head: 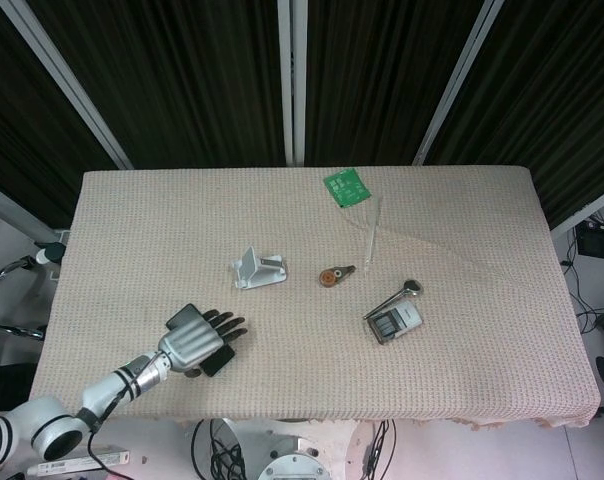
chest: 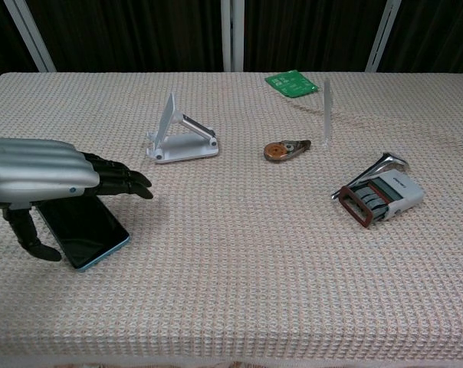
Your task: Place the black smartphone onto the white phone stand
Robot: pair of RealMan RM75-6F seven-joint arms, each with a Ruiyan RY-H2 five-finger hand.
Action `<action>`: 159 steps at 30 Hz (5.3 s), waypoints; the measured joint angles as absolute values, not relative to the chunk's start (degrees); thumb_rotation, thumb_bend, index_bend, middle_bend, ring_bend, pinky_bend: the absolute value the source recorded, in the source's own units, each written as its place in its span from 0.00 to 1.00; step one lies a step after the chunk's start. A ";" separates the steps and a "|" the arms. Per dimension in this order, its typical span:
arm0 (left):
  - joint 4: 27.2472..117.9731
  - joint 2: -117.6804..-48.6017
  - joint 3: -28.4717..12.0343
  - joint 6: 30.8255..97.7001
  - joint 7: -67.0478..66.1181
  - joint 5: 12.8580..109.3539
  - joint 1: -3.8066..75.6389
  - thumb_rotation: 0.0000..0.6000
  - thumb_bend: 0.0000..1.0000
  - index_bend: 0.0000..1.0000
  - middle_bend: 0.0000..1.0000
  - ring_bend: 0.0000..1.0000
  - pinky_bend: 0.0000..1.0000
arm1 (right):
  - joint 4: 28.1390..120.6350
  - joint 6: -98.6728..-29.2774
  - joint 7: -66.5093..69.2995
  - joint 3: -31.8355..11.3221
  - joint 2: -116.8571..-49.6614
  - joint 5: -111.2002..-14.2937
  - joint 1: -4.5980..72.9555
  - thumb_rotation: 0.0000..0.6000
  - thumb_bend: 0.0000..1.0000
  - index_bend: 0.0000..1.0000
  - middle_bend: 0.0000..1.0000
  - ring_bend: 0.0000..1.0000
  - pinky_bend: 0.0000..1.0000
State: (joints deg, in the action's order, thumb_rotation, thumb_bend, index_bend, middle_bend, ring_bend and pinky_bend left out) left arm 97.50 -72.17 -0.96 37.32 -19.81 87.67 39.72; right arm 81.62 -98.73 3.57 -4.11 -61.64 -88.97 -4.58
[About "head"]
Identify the beige waffle tablecloth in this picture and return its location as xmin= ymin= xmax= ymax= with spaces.
xmin=27 ymin=165 xmax=603 ymax=431

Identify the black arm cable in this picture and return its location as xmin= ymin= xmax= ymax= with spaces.
xmin=84 ymin=353 xmax=159 ymax=474

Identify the black cable bundle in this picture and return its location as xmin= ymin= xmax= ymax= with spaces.
xmin=190 ymin=418 xmax=249 ymax=480

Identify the aluminium frame rail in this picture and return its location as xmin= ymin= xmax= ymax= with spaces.
xmin=549 ymin=182 xmax=604 ymax=239

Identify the white labelled bar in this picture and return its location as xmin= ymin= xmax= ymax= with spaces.
xmin=25 ymin=448 xmax=131 ymax=477

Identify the green circuit board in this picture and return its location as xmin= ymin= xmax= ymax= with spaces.
xmin=323 ymin=168 xmax=371 ymax=208

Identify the brown correction tape dispenser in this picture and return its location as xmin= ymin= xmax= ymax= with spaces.
xmin=317 ymin=264 xmax=357 ymax=288

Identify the white folding phone stand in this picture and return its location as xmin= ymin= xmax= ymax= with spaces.
xmin=230 ymin=245 xmax=289 ymax=291

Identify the shiny metal scoop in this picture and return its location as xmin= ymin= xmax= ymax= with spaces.
xmin=363 ymin=279 xmax=424 ymax=320

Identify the clear plastic tube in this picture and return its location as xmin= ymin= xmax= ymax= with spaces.
xmin=362 ymin=195 xmax=385 ymax=274

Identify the black electronics box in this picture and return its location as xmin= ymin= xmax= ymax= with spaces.
xmin=576 ymin=230 xmax=604 ymax=261

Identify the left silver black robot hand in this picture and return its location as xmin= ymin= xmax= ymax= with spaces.
xmin=157 ymin=306 xmax=250 ymax=377

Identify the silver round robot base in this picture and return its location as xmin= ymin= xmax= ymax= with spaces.
xmin=257 ymin=433 xmax=334 ymax=480

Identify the aluminium frame post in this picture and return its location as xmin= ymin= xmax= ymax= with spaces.
xmin=276 ymin=0 xmax=309 ymax=167
xmin=1 ymin=0 xmax=134 ymax=170
xmin=412 ymin=0 xmax=506 ymax=165

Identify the black smartphone blue edge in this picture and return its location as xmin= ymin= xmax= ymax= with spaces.
xmin=164 ymin=302 xmax=237 ymax=378

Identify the white date stamp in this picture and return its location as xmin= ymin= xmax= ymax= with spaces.
xmin=366 ymin=301 xmax=425 ymax=346

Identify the black pleated curtain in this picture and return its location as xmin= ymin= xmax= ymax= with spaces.
xmin=26 ymin=0 xmax=289 ymax=169
xmin=0 ymin=0 xmax=121 ymax=229
xmin=305 ymin=0 xmax=492 ymax=167
xmin=424 ymin=0 xmax=604 ymax=229

